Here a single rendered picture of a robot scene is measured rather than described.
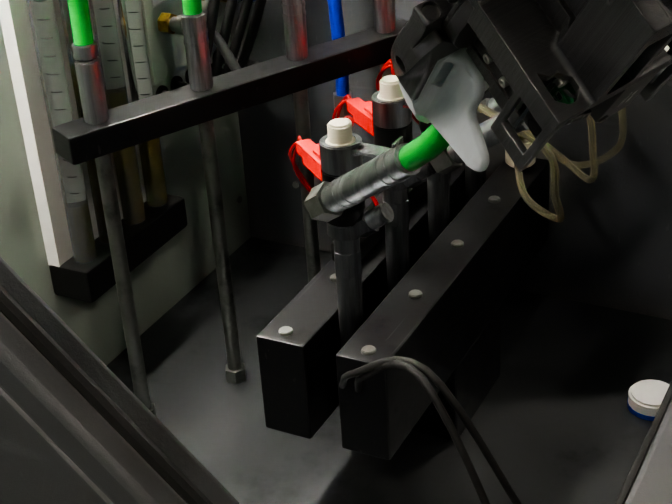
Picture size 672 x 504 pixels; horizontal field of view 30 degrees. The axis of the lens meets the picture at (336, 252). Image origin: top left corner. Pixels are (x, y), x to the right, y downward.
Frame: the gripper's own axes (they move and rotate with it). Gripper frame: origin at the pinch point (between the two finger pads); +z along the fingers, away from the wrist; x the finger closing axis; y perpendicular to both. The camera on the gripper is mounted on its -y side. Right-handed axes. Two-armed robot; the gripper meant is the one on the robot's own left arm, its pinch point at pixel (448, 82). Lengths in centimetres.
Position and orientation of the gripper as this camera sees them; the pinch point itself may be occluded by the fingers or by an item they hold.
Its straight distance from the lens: 63.0
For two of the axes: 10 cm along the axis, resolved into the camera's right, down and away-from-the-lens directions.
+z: -1.5, 2.9, 9.5
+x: 8.4, -4.6, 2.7
